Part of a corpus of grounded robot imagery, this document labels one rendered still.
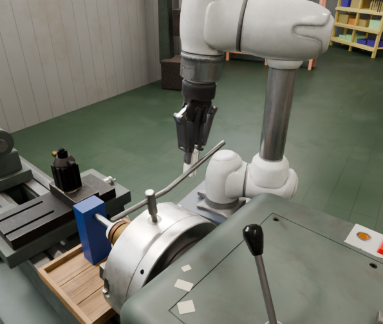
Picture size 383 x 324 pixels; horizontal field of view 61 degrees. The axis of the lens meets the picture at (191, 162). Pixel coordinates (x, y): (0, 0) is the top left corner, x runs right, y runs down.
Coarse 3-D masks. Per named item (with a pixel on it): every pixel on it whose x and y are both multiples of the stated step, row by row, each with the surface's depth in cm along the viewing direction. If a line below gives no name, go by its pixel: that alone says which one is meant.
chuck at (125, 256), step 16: (160, 208) 80; (176, 208) 82; (144, 224) 75; (160, 224) 75; (128, 240) 74; (144, 240) 72; (112, 256) 74; (128, 256) 72; (112, 272) 73; (128, 272) 70; (112, 288) 73; (128, 288) 70; (112, 304) 76
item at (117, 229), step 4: (120, 220) 95; (124, 220) 96; (116, 224) 93; (120, 224) 93; (124, 224) 92; (128, 224) 92; (112, 228) 93; (116, 228) 92; (120, 228) 91; (124, 228) 91; (112, 232) 92; (116, 232) 91; (120, 232) 90; (108, 236) 93; (112, 236) 92; (116, 236) 90; (112, 240) 91; (116, 240) 90
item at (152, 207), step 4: (148, 192) 71; (152, 192) 71; (148, 196) 71; (152, 196) 71; (148, 200) 71; (152, 200) 72; (148, 204) 72; (152, 204) 72; (156, 204) 74; (148, 208) 73; (152, 208) 73; (156, 208) 74; (148, 212) 74; (152, 212) 73; (156, 212) 74; (152, 216) 75; (156, 216) 75; (152, 220) 76; (156, 220) 76
